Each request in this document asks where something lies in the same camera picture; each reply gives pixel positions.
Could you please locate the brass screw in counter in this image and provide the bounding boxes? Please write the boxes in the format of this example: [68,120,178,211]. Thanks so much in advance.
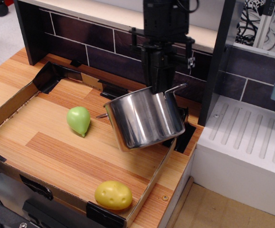
[162,195,169,201]

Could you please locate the yellow plastic potato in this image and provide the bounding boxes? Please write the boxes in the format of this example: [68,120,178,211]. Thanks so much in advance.
[95,180,133,210]

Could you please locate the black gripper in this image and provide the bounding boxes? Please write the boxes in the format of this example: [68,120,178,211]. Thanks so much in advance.
[129,0,196,94]

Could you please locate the white ridged drainboard sink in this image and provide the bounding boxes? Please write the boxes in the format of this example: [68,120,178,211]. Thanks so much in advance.
[191,96,275,215]

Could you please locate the green plastic pear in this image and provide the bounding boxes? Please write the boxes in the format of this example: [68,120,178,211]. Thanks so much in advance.
[66,106,91,137]

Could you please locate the black chair caster wheel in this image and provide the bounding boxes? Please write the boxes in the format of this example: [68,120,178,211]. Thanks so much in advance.
[0,0,9,17]

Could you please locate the cardboard fence with black tape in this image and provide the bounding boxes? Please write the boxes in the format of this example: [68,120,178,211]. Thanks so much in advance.
[0,61,197,228]

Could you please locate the stainless steel pot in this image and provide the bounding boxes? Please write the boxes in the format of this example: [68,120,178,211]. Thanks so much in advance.
[99,83,187,152]

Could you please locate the aluminium frame post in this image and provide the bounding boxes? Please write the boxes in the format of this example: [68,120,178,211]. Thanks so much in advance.
[253,0,275,49]

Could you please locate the tangled black cables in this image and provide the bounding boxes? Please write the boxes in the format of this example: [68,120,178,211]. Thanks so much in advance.
[235,0,275,51]

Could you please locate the dark tiled backsplash shelf unit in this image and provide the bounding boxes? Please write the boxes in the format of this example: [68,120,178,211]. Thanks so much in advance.
[14,0,275,125]

